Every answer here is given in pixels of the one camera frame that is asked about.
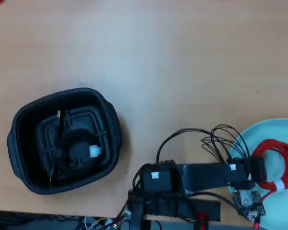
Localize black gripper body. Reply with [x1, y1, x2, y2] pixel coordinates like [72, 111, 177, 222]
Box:
[224, 155, 267, 192]

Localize red charging cable white tie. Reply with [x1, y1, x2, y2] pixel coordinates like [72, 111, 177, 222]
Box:
[251, 138, 288, 230]

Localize black charging cable white tie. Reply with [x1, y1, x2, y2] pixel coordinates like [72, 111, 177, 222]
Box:
[48, 109, 105, 183]

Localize black plastic bowl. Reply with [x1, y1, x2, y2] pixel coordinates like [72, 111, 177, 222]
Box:
[6, 87, 122, 195]

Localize light blue plate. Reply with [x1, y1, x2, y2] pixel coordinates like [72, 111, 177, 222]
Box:
[227, 118, 288, 230]

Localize red table clamp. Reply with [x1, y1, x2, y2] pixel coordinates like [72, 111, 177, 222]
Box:
[194, 210, 209, 230]

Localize bare wrist camera board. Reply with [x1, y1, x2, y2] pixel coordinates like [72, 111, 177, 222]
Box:
[231, 190, 267, 221]

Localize thin black servo wire bundle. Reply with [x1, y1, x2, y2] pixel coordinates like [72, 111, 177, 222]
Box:
[200, 123, 252, 166]

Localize black camera usb cable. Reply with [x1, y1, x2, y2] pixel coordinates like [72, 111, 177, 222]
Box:
[186, 191, 238, 209]

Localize black looped motor cable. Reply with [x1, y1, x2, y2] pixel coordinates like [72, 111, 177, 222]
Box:
[156, 128, 231, 165]

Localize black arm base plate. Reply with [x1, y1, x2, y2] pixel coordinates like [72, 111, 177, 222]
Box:
[127, 190, 221, 223]

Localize black base cable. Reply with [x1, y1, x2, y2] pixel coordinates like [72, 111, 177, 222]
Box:
[132, 165, 146, 191]

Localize coloured controller wires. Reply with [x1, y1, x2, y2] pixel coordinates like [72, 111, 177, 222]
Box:
[81, 208, 132, 230]

